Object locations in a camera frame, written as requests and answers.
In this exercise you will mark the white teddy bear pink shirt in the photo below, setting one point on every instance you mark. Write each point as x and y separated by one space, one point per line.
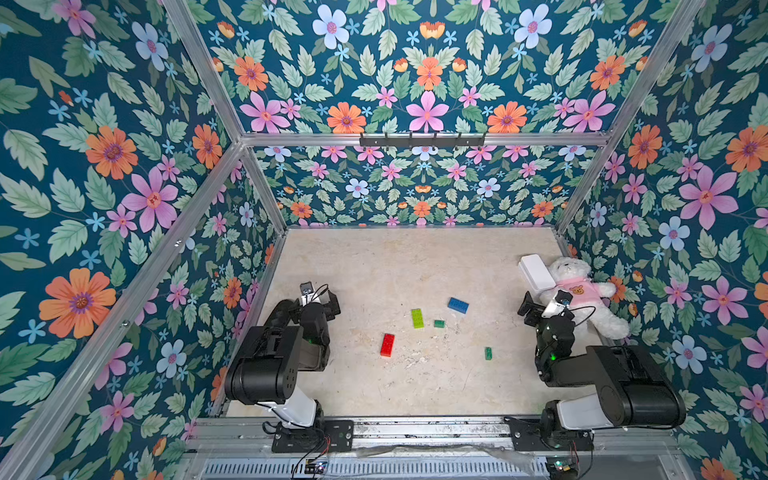
572 276

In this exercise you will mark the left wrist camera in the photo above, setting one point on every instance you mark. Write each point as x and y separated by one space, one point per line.
307 293

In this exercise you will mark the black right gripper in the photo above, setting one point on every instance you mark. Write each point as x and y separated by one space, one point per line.
530 307

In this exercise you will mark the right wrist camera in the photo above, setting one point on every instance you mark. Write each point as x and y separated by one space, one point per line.
556 302

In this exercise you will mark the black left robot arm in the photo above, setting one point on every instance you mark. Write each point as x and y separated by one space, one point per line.
295 338

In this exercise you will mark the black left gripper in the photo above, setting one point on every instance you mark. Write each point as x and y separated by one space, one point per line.
327 302

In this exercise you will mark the right small circuit board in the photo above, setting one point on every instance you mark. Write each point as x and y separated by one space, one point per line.
560 469

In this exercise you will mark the white rectangular box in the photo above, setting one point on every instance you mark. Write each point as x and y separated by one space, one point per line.
536 273

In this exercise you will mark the blue lego brick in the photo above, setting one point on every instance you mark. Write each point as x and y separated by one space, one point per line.
457 305

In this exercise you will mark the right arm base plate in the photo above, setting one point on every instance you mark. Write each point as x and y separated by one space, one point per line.
530 435

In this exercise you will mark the red lego brick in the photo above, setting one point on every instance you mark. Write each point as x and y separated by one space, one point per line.
387 345

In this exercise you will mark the lime green lego brick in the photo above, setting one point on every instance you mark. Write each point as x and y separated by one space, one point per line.
417 319

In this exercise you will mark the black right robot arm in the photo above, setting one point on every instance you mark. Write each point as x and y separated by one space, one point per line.
630 390

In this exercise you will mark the left small circuit board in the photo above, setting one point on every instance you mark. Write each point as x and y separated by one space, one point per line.
315 468

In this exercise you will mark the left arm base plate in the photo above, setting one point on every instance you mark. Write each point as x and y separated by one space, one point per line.
333 435

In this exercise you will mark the small circuit board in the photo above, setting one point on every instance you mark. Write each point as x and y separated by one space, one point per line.
315 468
560 469

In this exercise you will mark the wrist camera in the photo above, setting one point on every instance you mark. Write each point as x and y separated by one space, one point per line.
556 302
307 293

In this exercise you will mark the aluminium front rail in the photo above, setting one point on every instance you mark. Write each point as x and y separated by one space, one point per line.
241 434

